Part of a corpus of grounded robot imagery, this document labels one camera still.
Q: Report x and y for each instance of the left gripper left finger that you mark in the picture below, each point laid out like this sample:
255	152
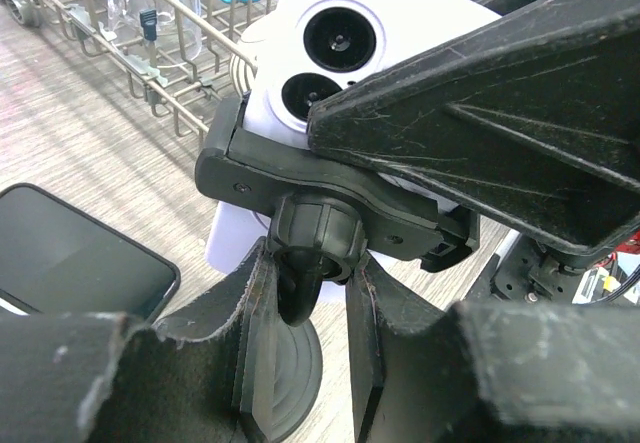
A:
205	373

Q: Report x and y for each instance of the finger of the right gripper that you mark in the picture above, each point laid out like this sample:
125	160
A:
531	120

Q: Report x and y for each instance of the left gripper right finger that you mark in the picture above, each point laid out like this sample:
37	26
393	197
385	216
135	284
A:
411	367

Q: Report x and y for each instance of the black phone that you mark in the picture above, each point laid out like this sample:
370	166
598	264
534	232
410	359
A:
57	259

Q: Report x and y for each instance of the black tall pole stand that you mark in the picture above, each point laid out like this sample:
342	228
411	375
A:
318	218

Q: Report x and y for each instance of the white case phone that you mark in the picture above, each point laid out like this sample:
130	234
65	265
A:
319	217

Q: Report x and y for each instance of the striped ceramic mug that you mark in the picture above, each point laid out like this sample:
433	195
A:
242	76

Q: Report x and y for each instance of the clear glass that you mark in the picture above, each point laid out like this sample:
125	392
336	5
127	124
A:
131	18

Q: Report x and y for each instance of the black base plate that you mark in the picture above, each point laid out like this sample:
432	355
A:
521	269

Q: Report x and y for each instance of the grey wire dish rack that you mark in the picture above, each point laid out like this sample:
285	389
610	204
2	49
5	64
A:
150	43

